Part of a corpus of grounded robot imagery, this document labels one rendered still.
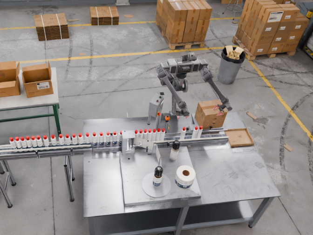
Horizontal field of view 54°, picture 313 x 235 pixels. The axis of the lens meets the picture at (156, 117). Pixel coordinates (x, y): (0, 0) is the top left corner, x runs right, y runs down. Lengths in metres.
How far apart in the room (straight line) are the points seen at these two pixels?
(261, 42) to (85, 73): 3.64
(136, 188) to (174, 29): 4.17
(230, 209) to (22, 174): 2.80
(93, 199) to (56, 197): 1.12
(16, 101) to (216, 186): 2.77
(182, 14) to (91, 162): 4.01
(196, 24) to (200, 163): 3.89
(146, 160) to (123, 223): 0.81
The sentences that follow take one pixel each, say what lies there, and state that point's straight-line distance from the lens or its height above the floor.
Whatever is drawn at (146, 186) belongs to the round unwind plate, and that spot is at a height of 0.89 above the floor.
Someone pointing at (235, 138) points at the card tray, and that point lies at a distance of 4.05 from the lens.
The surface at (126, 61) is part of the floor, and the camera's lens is 6.40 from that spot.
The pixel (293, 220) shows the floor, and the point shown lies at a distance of 4.69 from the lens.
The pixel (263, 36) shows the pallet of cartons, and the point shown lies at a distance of 6.91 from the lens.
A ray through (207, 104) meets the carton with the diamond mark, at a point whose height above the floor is 1.12.
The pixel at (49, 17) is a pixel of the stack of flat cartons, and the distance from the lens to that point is 7.29.
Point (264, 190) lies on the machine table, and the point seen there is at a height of 0.83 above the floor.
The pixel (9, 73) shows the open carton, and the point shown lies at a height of 0.95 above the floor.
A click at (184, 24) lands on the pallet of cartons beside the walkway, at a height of 0.58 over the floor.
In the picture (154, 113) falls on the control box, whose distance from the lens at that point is 3.35.
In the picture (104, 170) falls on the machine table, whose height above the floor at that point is 0.83.
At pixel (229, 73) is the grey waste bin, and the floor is 0.27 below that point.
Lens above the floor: 3.67
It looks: 45 degrees down
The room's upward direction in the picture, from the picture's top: 8 degrees clockwise
